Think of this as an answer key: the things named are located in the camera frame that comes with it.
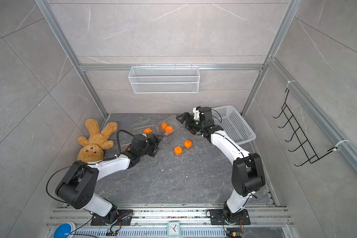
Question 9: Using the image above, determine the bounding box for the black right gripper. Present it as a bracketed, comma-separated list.
[178, 113, 206, 134]

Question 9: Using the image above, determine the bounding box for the clear plastic container back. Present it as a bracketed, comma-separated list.
[156, 115, 182, 139]

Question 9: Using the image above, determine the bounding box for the clear plastic container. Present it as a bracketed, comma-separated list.
[156, 115, 182, 139]
[168, 133, 194, 156]

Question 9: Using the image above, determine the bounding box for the orange one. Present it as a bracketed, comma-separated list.
[184, 140, 193, 148]

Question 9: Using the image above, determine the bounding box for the orange two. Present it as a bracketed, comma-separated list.
[174, 146, 183, 155]

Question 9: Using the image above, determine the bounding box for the clear plastic container front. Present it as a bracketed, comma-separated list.
[168, 133, 194, 156]

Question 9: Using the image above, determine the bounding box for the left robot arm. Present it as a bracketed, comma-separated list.
[55, 132, 163, 223]

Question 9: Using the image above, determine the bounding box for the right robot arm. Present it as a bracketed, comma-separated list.
[176, 106, 265, 225]

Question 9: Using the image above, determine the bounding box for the orange five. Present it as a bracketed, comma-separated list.
[143, 128, 153, 134]

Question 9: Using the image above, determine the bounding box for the orange three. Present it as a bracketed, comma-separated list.
[165, 126, 174, 134]

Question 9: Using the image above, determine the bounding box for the orange four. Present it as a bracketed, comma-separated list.
[161, 122, 168, 130]

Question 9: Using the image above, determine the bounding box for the white perforated plastic basket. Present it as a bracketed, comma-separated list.
[212, 105, 256, 145]

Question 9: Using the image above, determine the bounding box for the brown teddy bear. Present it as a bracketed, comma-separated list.
[77, 119, 118, 163]

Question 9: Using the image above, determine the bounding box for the teal front alarm clock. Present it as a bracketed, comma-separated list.
[167, 221, 181, 238]

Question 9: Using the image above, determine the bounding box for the blue round button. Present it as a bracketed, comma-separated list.
[53, 222, 76, 238]

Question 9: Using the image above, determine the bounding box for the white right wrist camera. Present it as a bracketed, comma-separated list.
[193, 108, 200, 121]

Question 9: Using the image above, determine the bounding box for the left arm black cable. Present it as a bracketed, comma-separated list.
[116, 129, 136, 158]

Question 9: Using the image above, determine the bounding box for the white wire wall basket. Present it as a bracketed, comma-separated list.
[129, 66, 200, 94]

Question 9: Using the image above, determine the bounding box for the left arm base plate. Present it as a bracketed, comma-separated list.
[90, 209, 133, 226]

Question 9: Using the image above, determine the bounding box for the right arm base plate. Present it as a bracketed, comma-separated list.
[206, 208, 251, 226]

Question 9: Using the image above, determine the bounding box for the black wall hook rack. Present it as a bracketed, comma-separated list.
[273, 87, 350, 167]

